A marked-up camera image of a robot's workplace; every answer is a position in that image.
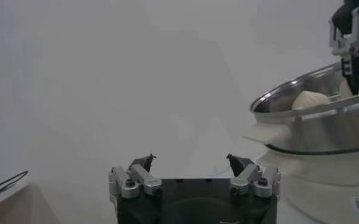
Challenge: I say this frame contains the white side table with cable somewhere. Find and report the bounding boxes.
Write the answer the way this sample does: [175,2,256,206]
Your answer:
[0,178,34,224]

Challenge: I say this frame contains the white electric cooker base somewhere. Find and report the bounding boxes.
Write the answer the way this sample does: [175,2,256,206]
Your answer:
[243,121,359,224]

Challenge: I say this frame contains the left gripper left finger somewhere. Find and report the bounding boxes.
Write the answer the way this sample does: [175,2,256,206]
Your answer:
[108,153,163,200]

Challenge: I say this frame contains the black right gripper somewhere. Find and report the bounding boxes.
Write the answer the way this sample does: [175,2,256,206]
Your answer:
[328,0,359,96]

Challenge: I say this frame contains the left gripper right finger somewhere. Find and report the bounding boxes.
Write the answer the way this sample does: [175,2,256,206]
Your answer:
[226,153,282,198]

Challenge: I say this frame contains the thin black cable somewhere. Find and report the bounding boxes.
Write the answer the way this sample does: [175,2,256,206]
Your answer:
[0,170,29,200]

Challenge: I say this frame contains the stainless steel steamer basket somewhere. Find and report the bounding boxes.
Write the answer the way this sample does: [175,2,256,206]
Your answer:
[249,51,359,156]

